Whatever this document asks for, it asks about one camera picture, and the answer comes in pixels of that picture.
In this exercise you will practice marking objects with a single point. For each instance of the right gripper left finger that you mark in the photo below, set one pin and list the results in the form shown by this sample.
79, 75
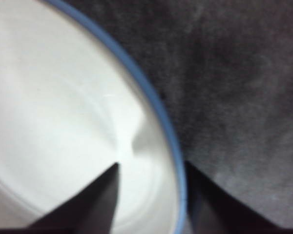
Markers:
92, 207

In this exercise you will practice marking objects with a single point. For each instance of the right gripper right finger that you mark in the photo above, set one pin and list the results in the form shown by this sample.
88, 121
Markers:
222, 214

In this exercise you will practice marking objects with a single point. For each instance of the blue round plate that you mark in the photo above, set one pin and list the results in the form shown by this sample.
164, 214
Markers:
175, 146

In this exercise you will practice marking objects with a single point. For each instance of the white round plate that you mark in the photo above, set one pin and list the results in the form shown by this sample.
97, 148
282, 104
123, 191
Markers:
63, 97

